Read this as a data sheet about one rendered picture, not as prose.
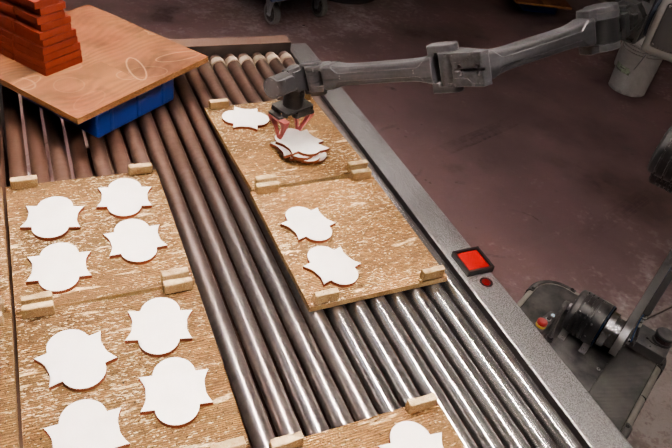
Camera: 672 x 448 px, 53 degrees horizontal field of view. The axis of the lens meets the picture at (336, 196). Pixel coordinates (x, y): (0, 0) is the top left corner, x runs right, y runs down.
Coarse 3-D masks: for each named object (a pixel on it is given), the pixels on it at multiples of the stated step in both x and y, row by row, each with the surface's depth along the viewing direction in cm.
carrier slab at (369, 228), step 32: (288, 192) 172; (320, 192) 174; (352, 192) 176; (384, 192) 178; (352, 224) 166; (384, 224) 167; (288, 256) 153; (352, 256) 156; (384, 256) 158; (416, 256) 160; (320, 288) 146; (352, 288) 148; (384, 288) 149
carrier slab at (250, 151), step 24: (216, 120) 194; (288, 120) 200; (312, 120) 202; (240, 144) 186; (264, 144) 188; (336, 144) 193; (240, 168) 177; (264, 168) 179; (288, 168) 180; (312, 168) 182; (336, 168) 184
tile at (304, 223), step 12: (288, 216) 163; (300, 216) 163; (312, 216) 164; (288, 228) 160; (300, 228) 160; (312, 228) 161; (324, 228) 161; (300, 240) 157; (312, 240) 158; (324, 240) 158
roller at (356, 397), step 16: (192, 80) 215; (208, 96) 207; (240, 176) 178; (288, 272) 152; (304, 304) 145; (320, 320) 141; (320, 336) 139; (336, 336) 139; (336, 352) 135; (336, 368) 133; (352, 368) 133; (352, 384) 130; (352, 400) 128; (368, 400) 128; (368, 416) 124
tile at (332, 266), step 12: (312, 252) 154; (324, 252) 154; (336, 252) 155; (312, 264) 151; (324, 264) 151; (336, 264) 152; (348, 264) 152; (360, 264) 154; (324, 276) 148; (336, 276) 149; (348, 276) 149
